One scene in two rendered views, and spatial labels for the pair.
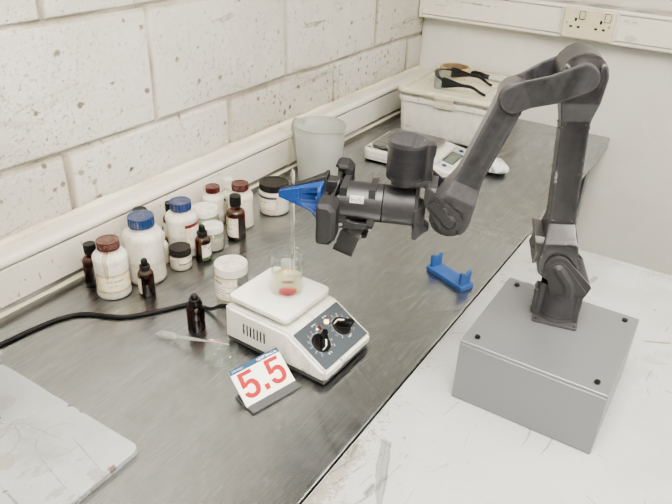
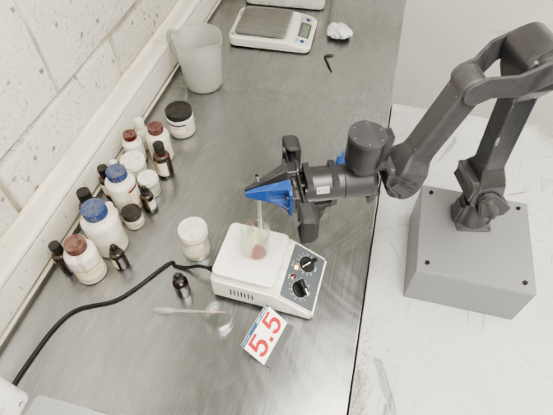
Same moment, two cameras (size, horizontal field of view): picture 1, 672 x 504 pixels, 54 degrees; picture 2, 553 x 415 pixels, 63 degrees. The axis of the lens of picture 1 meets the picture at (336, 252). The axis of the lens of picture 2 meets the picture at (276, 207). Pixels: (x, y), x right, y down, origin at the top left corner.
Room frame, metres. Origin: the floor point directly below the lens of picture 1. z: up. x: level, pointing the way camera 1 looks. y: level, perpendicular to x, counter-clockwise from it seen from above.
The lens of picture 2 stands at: (0.44, 0.18, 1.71)
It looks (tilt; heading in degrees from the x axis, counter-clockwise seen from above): 52 degrees down; 343
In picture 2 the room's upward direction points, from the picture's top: straight up
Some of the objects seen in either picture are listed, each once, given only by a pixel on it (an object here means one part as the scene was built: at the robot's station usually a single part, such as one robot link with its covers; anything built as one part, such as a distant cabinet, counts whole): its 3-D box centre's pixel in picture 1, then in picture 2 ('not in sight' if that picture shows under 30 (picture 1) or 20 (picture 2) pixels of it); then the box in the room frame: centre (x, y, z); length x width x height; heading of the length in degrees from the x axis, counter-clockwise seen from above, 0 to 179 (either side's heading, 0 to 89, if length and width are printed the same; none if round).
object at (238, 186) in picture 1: (240, 203); (159, 141); (1.28, 0.21, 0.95); 0.06 x 0.06 x 0.10
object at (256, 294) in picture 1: (280, 293); (251, 254); (0.89, 0.09, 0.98); 0.12 x 0.12 x 0.01; 57
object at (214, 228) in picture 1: (212, 236); (149, 184); (1.18, 0.25, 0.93); 0.05 x 0.05 x 0.05
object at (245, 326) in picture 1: (292, 320); (265, 268); (0.88, 0.07, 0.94); 0.22 x 0.13 x 0.08; 57
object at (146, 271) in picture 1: (145, 275); (117, 254); (1.00, 0.34, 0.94); 0.03 x 0.03 x 0.07
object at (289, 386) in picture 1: (265, 379); (268, 335); (0.75, 0.10, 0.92); 0.09 x 0.06 x 0.04; 134
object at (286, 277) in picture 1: (287, 271); (257, 240); (0.89, 0.07, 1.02); 0.06 x 0.05 x 0.08; 35
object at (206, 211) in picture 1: (205, 221); (135, 169); (1.23, 0.28, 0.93); 0.06 x 0.06 x 0.07
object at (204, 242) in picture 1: (202, 242); (146, 198); (1.13, 0.26, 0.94); 0.03 x 0.03 x 0.08
